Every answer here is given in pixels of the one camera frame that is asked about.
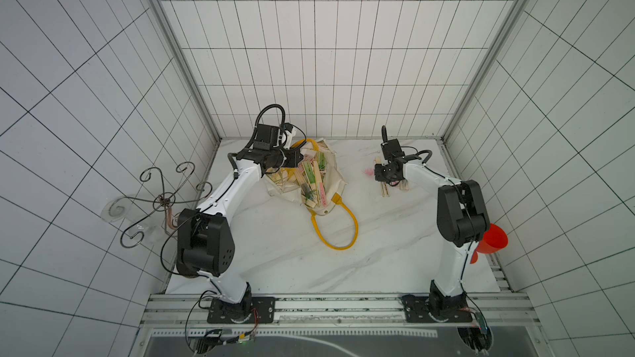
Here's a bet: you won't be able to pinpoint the black wire ornament stand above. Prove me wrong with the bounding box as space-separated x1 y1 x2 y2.
101 161 196 250

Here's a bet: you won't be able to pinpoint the red plastic goblet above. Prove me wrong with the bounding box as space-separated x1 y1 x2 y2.
470 224 509 264

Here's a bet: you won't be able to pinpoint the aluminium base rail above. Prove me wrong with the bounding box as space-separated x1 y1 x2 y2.
141 293 539 337

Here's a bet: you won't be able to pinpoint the grey pink folding fan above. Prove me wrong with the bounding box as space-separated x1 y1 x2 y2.
398 179 409 192

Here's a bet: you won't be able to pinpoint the cream tote bag yellow handles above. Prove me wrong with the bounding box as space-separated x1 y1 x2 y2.
264 139 359 251

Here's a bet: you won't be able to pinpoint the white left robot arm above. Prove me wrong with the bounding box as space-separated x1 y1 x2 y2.
175 122 306 305

